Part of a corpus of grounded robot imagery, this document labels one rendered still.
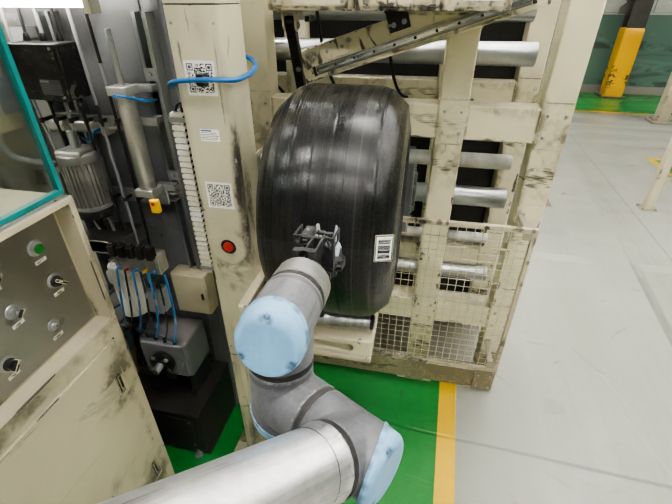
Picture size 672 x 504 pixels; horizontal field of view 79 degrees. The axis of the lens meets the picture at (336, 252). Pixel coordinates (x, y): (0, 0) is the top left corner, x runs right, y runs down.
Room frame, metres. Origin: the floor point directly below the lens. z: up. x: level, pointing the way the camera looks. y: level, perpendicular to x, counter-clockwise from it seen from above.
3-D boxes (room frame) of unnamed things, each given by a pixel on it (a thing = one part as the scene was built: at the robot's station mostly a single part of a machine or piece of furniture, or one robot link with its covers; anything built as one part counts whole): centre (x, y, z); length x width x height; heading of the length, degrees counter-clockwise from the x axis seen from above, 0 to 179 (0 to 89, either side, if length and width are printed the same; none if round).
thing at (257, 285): (1.07, 0.22, 0.90); 0.40 x 0.03 x 0.10; 168
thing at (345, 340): (0.89, 0.07, 0.84); 0.36 x 0.09 x 0.06; 78
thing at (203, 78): (1.06, 0.30, 1.52); 0.19 x 0.19 x 0.06; 78
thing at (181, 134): (1.05, 0.38, 1.19); 0.05 x 0.04 x 0.48; 168
